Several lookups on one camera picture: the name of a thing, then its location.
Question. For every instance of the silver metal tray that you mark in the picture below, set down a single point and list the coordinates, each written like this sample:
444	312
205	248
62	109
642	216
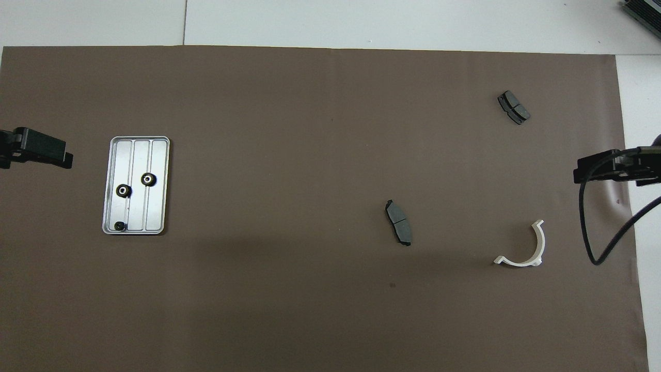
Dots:
139	206

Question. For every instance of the small black bearing gear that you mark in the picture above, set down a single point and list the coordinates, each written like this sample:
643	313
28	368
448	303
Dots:
120	226

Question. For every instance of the black finned device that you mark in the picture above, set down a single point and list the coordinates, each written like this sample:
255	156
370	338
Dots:
645	10

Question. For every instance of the dark grey brake pad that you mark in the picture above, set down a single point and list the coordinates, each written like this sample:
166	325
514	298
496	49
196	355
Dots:
514	107
398	222

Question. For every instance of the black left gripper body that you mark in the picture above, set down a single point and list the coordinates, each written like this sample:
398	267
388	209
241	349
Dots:
8	139

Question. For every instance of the brown paper table mat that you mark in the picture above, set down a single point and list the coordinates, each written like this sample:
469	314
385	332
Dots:
310	284

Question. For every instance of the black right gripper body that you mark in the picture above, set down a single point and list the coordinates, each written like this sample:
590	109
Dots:
645	165

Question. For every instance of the white curved plastic bracket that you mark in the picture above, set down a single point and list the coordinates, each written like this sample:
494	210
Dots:
540	245

